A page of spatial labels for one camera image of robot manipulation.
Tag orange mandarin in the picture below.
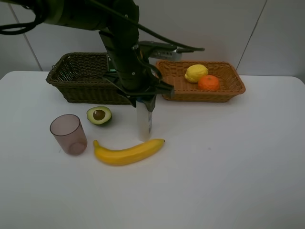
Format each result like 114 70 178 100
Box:
198 75 220 91

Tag yellow lemon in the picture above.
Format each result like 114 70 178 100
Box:
184 64 208 83

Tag translucent pink plastic cup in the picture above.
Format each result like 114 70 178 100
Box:
50 114 87 156

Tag yellow banana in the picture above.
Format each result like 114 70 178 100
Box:
93 139 165 166

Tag white bottle blue cap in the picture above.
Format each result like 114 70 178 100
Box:
136 98 152 142

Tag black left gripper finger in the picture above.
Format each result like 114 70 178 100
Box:
126 95 137 107
142 94 156 112

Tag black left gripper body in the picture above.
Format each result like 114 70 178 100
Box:
103 73 174 99

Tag dark green pump bottle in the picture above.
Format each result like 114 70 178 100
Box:
107 55 116 72

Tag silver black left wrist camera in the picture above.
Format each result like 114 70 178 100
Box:
138 41 182 62

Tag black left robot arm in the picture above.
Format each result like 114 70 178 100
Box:
0 0 176 112

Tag halved avocado with pit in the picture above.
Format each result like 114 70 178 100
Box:
86 106 112 125

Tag dark brown wicker basket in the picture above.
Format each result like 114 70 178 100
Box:
46 52 130 105

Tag orange wicker basket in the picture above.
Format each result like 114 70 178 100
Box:
156 61 246 103

